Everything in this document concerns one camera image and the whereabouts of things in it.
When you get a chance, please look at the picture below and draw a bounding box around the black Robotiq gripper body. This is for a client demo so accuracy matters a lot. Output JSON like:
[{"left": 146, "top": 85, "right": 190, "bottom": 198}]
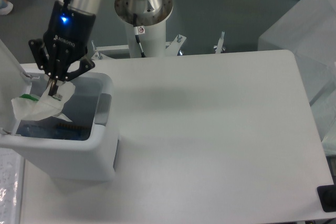
[{"left": 43, "top": 1, "right": 96, "bottom": 72}]

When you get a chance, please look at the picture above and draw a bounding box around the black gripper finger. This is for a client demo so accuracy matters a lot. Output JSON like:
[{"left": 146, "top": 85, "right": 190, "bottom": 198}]
[
  {"left": 28, "top": 39, "right": 54, "bottom": 90},
  {"left": 52, "top": 57, "right": 95, "bottom": 95}
]

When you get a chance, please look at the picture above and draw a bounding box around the white paper wrapper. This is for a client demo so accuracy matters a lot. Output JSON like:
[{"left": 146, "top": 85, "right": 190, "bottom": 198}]
[{"left": 11, "top": 82, "right": 76, "bottom": 122}]

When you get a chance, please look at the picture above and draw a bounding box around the clear plastic water bottle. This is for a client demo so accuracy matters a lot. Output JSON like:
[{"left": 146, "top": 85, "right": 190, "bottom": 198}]
[{"left": 16, "top": 121, "right": 64, "bottom": 139}]

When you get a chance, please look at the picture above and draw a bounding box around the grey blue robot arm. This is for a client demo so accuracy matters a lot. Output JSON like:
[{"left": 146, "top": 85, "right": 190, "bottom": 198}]
[{"left": 28, "top": 0, "right": 101, "bottom": 97}]

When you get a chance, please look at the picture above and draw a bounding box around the white trash can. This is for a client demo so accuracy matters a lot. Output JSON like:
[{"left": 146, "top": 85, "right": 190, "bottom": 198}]
[{"left": 1, "top": 72, "right": 119, "bottom": 181}]

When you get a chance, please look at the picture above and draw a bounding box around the light blue sneaker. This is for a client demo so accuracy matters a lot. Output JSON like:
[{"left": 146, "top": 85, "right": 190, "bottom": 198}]
[{"left": 0, "top": 0, "right": 14, "bottom": 16}]

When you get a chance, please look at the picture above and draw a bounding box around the blue snack bag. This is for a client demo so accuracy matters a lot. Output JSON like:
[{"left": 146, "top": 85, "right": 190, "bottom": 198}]
[{"left": 52, "top": 123, "right": 91, "bottom": 141}]

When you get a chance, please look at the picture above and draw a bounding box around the plastic sleeved paper sheet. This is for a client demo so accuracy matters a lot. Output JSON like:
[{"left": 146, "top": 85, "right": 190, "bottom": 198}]
[{"left": 1, "top": 148, "right": 25, "bottom": 223}]

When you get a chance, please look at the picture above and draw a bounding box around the metal clamp screw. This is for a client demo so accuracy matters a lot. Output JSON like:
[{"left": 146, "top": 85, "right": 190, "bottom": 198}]
[{"left": 214, "top": 31, "right": 226, "bottom": 54}]

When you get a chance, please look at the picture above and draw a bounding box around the black device at table edge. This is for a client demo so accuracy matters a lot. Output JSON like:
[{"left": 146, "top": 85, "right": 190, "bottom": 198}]
[{"left": 317, "top": 185, "right": 335, "bottom": 212}]

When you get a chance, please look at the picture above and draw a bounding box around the white table clamp bracket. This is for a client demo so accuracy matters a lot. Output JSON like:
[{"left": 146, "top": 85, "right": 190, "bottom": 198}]
[{"left": 91, "top": 40, "right": 130, "bottom": 60}]

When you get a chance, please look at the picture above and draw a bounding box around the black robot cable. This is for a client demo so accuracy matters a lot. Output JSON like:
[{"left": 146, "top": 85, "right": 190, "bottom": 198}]
[{"left": 132, "top": 14, "right": 146, "bottom": 58}]

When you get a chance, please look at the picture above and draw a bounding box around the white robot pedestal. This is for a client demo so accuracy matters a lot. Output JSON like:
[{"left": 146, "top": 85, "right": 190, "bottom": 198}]
[{"left": 114, "top": 0, "right": 173, "bottom": 58}]

